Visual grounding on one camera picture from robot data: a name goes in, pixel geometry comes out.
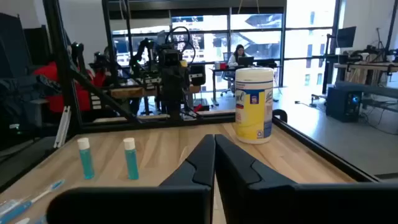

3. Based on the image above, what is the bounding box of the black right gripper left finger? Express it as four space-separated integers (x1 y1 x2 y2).
45 133 216 224

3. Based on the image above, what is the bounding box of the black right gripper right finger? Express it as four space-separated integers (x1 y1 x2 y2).
215 133 398 224

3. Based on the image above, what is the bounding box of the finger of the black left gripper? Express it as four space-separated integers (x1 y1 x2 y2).
174 67 189 93
160 67 175 93

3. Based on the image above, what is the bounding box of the blue mouthwash bottle white cap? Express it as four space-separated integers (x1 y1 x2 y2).
76 137 96 180
123 137 140 180

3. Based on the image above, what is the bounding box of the blue toothbrush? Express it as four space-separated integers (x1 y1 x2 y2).
0 195 32 216
0 179 65 223

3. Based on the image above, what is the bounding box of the wooden background table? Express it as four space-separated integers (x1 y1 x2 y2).
108 85 203 99

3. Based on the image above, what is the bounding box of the person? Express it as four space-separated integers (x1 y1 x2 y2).
32 46 108 113
228 44 249 68

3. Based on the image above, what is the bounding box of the black laptop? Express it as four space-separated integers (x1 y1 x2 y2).
238 56 255 67

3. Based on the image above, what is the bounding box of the yellow Lysol wipes canister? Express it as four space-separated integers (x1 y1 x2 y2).
234 67 275 145

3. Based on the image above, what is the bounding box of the white aluminium extrusion bar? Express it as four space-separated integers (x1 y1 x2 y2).
53 105 72 149

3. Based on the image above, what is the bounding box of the black computer tower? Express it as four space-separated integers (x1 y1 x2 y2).
325 86 363 123

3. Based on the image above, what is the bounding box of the dark grey jacket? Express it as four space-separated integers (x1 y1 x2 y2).
0 74 62 131

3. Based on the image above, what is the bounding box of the black monitor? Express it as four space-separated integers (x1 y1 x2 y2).
336 26 358 49

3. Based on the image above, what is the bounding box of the dark blue partition screen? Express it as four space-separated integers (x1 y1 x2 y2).
0 12 52 82

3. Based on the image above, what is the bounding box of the wooden workbench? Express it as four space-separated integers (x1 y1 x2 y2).
333 61 398 94

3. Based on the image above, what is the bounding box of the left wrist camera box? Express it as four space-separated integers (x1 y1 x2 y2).
160 49 182 68

